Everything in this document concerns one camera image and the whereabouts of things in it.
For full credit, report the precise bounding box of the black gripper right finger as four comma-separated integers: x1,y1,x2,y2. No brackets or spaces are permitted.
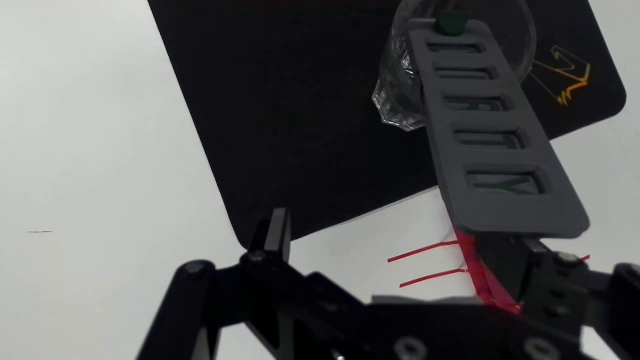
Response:
477,233,640,360

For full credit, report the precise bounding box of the red flat strip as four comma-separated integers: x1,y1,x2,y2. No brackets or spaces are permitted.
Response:
385,229,591,317

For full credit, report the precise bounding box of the clear glass cup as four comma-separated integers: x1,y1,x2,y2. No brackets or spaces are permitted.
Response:
369,0,538,133

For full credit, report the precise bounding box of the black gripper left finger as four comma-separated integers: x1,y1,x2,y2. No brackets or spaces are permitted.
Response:
136,207,322,360

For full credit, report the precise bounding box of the black rectangular mat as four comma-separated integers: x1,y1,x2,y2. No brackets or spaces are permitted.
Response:
146,0,628,249

